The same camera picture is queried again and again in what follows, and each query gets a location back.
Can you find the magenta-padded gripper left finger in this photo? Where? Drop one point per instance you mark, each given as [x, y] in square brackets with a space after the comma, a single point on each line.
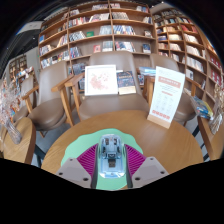
[83, 163]

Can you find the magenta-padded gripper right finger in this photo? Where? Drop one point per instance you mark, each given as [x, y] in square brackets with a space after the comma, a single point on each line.
[140, 163]

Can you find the transparent light blue computer mouse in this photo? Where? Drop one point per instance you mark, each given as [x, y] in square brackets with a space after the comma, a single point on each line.
[111, 156]

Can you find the green cloud-shaped mouse pad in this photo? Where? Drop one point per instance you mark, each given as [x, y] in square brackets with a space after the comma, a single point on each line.
[85, 140]

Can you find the brown padded wooden armchair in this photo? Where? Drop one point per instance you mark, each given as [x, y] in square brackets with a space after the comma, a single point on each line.
[50, 110]
[186, 106]
[111, 106]

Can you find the round wooden side table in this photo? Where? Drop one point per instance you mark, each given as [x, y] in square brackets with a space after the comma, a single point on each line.
[213, 143]
[20, 143]

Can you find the white sign on wooden base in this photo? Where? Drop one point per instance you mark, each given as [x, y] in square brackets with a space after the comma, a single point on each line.
[166, 96]

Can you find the glass vase with dried flowers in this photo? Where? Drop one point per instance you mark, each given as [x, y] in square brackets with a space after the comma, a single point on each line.
[13, 131]
[218, 113]

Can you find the dark blue book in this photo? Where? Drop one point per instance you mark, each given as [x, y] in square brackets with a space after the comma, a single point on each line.
[126, 82]

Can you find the stack of colourful books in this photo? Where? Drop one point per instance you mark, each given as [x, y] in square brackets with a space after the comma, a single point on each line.
[201, 108]

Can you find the white framed floral picture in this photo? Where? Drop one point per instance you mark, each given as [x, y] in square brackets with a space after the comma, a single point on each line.
[101, 80]

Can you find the stack of teal books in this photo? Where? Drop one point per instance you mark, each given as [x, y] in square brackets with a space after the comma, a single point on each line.
[147, 70]

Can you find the distant wooden bookshelf unit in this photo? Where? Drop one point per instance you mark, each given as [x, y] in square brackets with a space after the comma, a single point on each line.
[18, 66]

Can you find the curved wooden bookshelf unit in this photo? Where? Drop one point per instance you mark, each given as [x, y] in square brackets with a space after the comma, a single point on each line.
[186, 46]

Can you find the wide wooden bookshelf unit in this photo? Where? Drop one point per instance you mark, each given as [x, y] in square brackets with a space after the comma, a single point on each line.
[100, 33]

